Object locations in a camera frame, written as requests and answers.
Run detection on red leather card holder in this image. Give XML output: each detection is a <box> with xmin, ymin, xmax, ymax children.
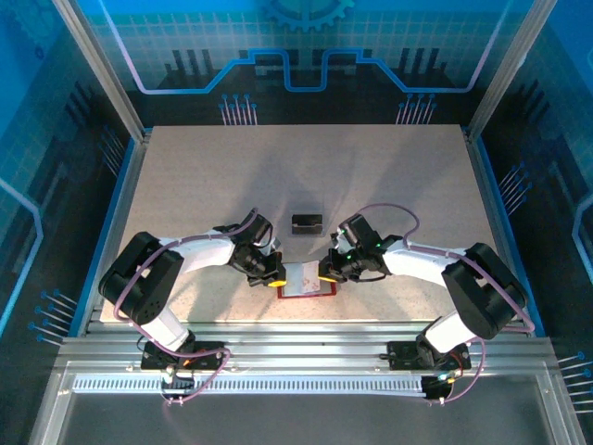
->
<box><xmin>276</xmin><ymin>260</ymin><xmax>338</xmax><ymax>300</ymax></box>

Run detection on black VIP card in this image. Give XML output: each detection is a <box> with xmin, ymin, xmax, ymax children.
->
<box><xmin>291</xmin><ymin>212</ymin><xmax>324</xmax><ymax>236</ymax></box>

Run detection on clear plastic card box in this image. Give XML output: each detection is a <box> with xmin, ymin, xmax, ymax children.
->
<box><xmin>289</xmin><ymin>192</ymin><xmax>326</xmax><ymax>238</ymax></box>

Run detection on blue table edge trim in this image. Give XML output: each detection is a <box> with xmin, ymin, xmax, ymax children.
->
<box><xmin>68</xmin><ymin>129</ymin><xmax>143</xmax><ymax>337</ymax></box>
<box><xmin>475</xmin><ymin>133</ymin><xmax>547</xmax><ymax>337</ymax></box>

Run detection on small black control board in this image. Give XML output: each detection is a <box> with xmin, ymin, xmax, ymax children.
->
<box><xmin>159</xmin><ymin>370</ymin><xmax>196</xmax><ymax>400</ymax></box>
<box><xmin>421</xmin><ymin>370</ymin><xmax>464</xmax><ymax>402</ymax></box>

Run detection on dark grey metal panel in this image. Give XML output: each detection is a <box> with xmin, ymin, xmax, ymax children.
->
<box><xmin>57</xmin><ymin>391</ymin><xmax>557</xmax><ymax>445</ymax></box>

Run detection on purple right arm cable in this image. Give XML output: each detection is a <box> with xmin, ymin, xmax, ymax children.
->
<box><xmin>340</xmin><ymin>202</ymin><xmax>536</xmax><ymax>405</ymax></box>

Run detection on aluminium mounting rail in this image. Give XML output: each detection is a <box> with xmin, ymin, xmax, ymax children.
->
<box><xmin>55</xmin><ymin>322</ymin><xmax>557</xmax><ymax>376</ymax></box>

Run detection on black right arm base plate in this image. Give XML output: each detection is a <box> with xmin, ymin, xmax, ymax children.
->
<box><xmin>386</xmin><ymin>340</ymin><xmax>473</xmax><ymax>372</ymax></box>

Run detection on white slotted cable duct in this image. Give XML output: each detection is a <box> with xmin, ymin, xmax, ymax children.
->
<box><xmin>72</xmin><ymin>374</ymin><xmax>430</xmax><ymax>398</ymax></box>

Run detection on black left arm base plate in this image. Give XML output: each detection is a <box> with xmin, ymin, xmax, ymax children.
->
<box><xmin>140</xmin><ymin>340</ymin><xmax>229</xmax><ymax>372</ymax></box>

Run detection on aluminium side rail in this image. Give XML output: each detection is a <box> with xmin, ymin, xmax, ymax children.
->
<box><xmin>462</xmin><ymin>127</ymin><xmax>532</xmax><ymax>337</ymax></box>
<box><xmin>76</xmin><ymin>129</ymin><xmax>154</xmax><ymax>337</ymax></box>

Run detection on aluminium frame post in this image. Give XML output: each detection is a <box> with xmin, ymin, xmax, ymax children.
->
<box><xmin>50</xmin><ymin>0</ymin><xmax>147</xmax><ymax>143</ymax></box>
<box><xmin>466</xmin><ymin>0</ymin><xmax>561</xmax><ymax>136</ymax></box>

